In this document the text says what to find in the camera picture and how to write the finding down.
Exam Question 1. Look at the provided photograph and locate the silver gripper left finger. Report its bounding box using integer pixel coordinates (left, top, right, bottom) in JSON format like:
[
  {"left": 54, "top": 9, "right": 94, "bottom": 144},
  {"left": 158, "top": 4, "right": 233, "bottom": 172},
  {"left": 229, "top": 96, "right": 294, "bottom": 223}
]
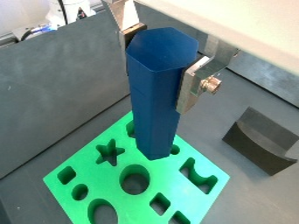
[{"left": 102, "top": 0, "right": 147, "bottom": 72}]

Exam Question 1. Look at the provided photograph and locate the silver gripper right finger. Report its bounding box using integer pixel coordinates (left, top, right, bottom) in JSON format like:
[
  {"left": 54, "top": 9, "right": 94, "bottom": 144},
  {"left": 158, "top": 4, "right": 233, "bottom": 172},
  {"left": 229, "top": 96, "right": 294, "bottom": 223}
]
[{"left": 177, "top": 35, "right": 239, "bottom": 115}]

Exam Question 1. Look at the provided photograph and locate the blue hexagonal prism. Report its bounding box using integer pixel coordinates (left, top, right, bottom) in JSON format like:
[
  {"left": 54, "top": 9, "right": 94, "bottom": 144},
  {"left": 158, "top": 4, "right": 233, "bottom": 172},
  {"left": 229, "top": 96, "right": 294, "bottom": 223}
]
[{"left": 126, "top": 27, "right": 199, "bottom": 160}]

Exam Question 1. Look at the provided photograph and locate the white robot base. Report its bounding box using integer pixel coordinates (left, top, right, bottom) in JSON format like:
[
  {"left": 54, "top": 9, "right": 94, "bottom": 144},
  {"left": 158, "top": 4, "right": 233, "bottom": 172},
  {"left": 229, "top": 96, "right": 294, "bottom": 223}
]
[{"left": 46, "top": 0, "right": 97, "bottom": 26}]

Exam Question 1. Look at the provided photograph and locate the dark grey curved block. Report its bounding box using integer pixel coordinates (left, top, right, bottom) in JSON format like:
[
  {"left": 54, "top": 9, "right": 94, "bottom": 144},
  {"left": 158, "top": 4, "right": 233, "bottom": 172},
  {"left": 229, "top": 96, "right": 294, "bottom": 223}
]
[{"left": 222, "top": 107, "right": 299, "bottom": 176}]

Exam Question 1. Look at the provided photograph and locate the green shape sorter board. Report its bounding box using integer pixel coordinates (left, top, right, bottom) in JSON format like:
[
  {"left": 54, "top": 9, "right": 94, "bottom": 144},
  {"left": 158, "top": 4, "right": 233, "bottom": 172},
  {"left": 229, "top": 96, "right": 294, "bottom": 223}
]
[{"left": 43, "top": 114, "right": 230, "bottom": 224}]

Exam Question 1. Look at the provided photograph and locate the black cable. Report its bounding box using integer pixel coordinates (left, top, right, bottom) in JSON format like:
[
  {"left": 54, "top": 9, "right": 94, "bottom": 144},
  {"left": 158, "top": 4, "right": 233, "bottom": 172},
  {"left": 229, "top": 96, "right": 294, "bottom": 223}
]
[{"left": 20, "top": 28, "right": 43, "bottom": 42}]

